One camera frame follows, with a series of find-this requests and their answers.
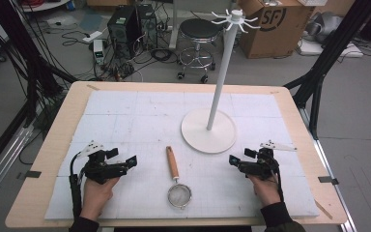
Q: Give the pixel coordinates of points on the person's right hand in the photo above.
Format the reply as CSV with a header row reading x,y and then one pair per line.
x,y
267,191

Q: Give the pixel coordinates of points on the aluminium rail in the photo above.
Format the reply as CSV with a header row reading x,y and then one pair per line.
x,y
6,164
331,167

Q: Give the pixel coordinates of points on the white power strip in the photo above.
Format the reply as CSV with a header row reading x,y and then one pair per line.
x,y
92,36

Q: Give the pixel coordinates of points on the black round stool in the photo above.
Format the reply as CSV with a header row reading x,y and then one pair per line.
x,y
199,30

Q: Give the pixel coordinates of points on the slim black computer tower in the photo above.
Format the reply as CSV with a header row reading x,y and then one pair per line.
x,y
148,25

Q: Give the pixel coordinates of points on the white hook stand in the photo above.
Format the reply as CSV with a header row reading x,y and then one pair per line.
x,y
219,83

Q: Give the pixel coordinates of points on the person's left hand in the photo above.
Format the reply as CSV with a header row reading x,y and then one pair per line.
x,y
96,198

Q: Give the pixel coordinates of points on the grey bag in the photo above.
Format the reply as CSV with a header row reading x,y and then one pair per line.
x,y
323,27

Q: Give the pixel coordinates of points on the brown cardboard box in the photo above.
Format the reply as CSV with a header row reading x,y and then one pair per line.
x,y
277,32

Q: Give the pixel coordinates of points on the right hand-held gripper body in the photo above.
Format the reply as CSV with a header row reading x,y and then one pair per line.
x,y
261,167

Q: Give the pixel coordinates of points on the large black computer tower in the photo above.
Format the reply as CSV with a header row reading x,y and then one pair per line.
x,y
122,32

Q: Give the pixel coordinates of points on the white round table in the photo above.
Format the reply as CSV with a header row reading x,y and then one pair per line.
x,y
45,5

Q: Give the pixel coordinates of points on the small white electronic box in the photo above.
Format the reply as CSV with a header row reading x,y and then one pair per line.
x,y
98,51

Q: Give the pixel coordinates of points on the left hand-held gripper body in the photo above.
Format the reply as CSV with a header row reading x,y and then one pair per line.
x,y
104,170

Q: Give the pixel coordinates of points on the black tape strip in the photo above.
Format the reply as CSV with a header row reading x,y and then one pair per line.
x,y
32,174
328,180

